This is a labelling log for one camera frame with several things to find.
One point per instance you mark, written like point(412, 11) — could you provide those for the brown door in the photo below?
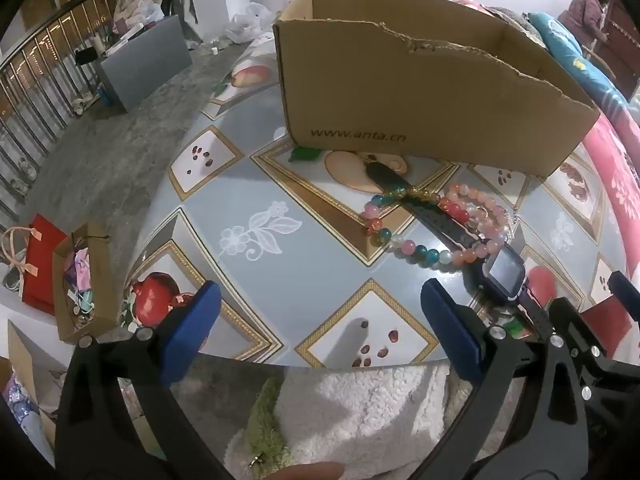
point(622, 45)

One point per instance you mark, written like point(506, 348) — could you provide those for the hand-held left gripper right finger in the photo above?
point(450, 330)

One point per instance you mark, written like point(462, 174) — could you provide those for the red card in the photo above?
point(607, 325)

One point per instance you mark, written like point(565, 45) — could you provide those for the pile of clothes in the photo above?
point(137, 2)

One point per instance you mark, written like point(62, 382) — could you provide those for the metal stair railing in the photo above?
point(45, 65)

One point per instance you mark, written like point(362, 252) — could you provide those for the blue blanket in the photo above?
point(570, 55)

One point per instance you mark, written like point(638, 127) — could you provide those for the wooden chair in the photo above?
point(597, 57)

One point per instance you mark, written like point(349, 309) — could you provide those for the white fluffy garment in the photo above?
point(375, 410)

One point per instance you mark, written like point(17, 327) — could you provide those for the person's left hand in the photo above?
point(305, 472)

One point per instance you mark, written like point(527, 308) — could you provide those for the brown cardboard box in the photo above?
point(430, 90)

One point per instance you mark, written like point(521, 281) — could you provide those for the small open cardboard box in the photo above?
point(100, 280)

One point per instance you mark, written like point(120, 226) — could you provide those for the grey board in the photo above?
point(145, 65)

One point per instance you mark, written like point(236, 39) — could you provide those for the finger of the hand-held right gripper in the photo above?
point(625, 290)
point(600, 340)

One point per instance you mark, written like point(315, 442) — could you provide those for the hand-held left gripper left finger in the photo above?
point(192, 325)

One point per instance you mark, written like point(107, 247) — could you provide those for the black smartwatch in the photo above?
point(505, 270)

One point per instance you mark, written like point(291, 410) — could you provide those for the pink blanket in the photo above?
point(615, 170)

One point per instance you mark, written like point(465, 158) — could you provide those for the white plastic bag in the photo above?
point(250, 20)

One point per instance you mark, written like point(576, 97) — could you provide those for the red paper bag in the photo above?
point(42, 265)

